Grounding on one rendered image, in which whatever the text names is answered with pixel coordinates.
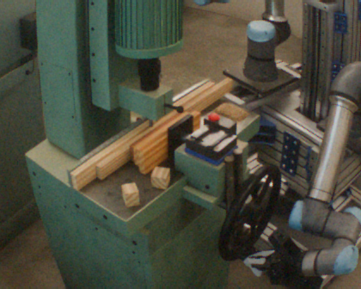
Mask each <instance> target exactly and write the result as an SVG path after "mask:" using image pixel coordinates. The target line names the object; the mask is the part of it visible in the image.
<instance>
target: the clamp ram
mask: <svg viewBox="0 0 361 289"><path fill-rule="evenodd" d="M192 133H193V115H192V114H187V115H186V116H184V117H183V118H181V119H180V120H178V121H176V122H175V123H174V124H173V125H172V126H170V127H168V157H170V158H174V151H175V150H176V149H177V148H179V147H180V146H181V145H183V144H184V143H186V138H187V137H188V136H190V135H191V134H192Z"/></svg>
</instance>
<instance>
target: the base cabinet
mask: <svg viewBox="0 0 361 289"><path fill-rule="evenodd" d="M30 180H31V184H32V187H33V191H34V196H35V199H36V202H37V206H38V208H39V211H40V216H41V219H42V223H43V225H44V228H45V232H46V236H47V239H48V242H49V244H50V246H51V248H52V252H53V255H54V259H55V262H56V263H57V266H58V269H59V272H60V274H61V277H62V280H63V282H64V284H65V286H66V289H226V285H227V281H228V276H229V266H230V261H226V260H224V259H223V258H222V257H221V255H220V254H219V252H218V240H219V235H220V231H221V229H222V225H223V222H224V220H225V219H226V210H224V209H223V208H221V207H220V208H219V207H218V206H217V207H216V208H215V209H214V210H212V211H210V210H208V209H207V210H206V211H205V212H203V213H201V214H200V215H199V216H198V217H197V218H196V219H194V221H193V222H192V223H191V224H190V225H189V226H188V227H186V228H185V229H184V230H182V231H181V232H180V233H179V234H178V235H175V236H174V237H173V239H172V240H170V241H169V242H167V243H166V244H164V245H163V246H162V248H160V249H159V250H158V251H156V252H155V253H154V254H153V255H151V256H147V255H146V254H145V253H143V252H142V251H139V250H137V249H135V248H134V247H133V246H131V245H130V244H128V243H125V242H123V240H121V239H119V238H118V237H116V236H115V235H113V234H112V233H110V232H108V231H106V230H104V229H103V228H102V227H100V226H99V225H98V224H97V223H95V222H93V221H92V220H90V219H89V218H87V217H86V216H84V215H83V214H82V213H80V212H79V211H78V210H76V209H75V208H73V207H71V206H70V205H68V204H67V203H66V202H65V201H63V200H62V199H60V198H59V197H58V196H57V195H56V194H54V193H53V192H52V191H51V190H49V189H48V188H47V187H45V186H43V185H42V184H41V183H39V182H38V181H37V180H36V179H34V177H32V176H31V175H30Z"/></svg>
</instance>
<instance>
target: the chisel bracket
mask: <svg viewBox="0 0 361 289"><path fill-rule="evenodd" d="M139 85H140V77H138V76H132V77H131V78H129V79H127V80H125V81H124V82H122V83H120V84H119V85H118V91H119V106H121V107H123V108H126V109H127V110H129V111H132V112H133V113H135V114H141V115H143V116H144V117H146V118H149V119H151V120H154V121H158V120H159V119H161V118H162V117H163V116H165V115H167V114H169V113H170V112H172V111H173V109H172V108H166V107H164V106H163V104H164V103H168V104H172V105H173V89H172V88H170V87H168V86H165V85H164V86H162V85H161V84H160V87H159V88H158V89H155V90H146V91H144V90H141V89H140V86H139Z"/></svg>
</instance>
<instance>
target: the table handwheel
mask: <svg viewBox="0 0 361 289"><path fill-rule="evenodd" d="M266 176H267V178H266V182H265V184H264V186H263V188H262V189H261V191H260V194H259V196H258V198H257V199H256V201H255V202H254V203H253V202H252V201H251V202H250V203H248V204H246V205H244V203H245V202H246V200H247V198H248V196H249V195H250V194H251V192H252V191H253V190H254V189H255V188H256V186H257V185H258V184H259V183H260V181H261V180H262V179H263V178H264V177H266ZM271 181H272V191H271V196H270V200H269V202H268V205H267V208H266V210H264V208H263V207H262V206H261V203H262V200H263V199H264V197H265V194H266V192H267V189H268V188H269V186H270V184H271ZM280 190H281V172H280V170H279V168H278V166H277V165H275V164H271V163H269V164H265V165H263V166H262V167H260V168H258V169H257V170H256V171H255V172H254V173H253V174H252V175H251V176H250V177H249V178H248V180H247V181H246V182H244V184H243V186H242V189H241V190H240V192H239V193H238V195H237V196H236V198H235V200H234V202H233V203H232V205H231V207H230V209H229V212H228V213H227V216H226V219H225V220H224V222H223V225H222V229H221V231H220V235H219V240H218V252H219V254H220V255H221V257H222V258H223V259H224V260H226V261H235V260H237V259H239V258H237V257H235V256H234V254H235V252H236V250H235V251H232V252H230V251H229V241H230V236H231V233H232V232H234V231H235V230H236V229H238V228H240V227H241V226H243V225H244V224H247V225H249V226H250V228H251V231H250V233H251V236H250V237H249V238H248V239H247V241H246V242H245V243H244V244H243V245H242V246H241V247H240V248H239V249H237V250H238V251H240V252H243V253H247V252H248V251H249V250H250V249H251V248H252V247H253V245H254V244H255V243H256V242H257V241H258V239H259V238H260V236H261V235H262V233H263V231H264V230H265V229H266V227H267V225H268V224H269V222H270V220H271V218H272V215H273V213H274V211H275V209H276V206H277V204H278V198H279V195H280ZM218 207H219V208H220V207H221V208H223V209H224V210H226V209H227V208H226V204H225V199H224V200H223V202H221V203H220V204H219V205H218ZM238 216H240V221H238V222H237V223H236V224H235V222H236V219H237V217H238ZM256 225H257V227H256Z"/></svg>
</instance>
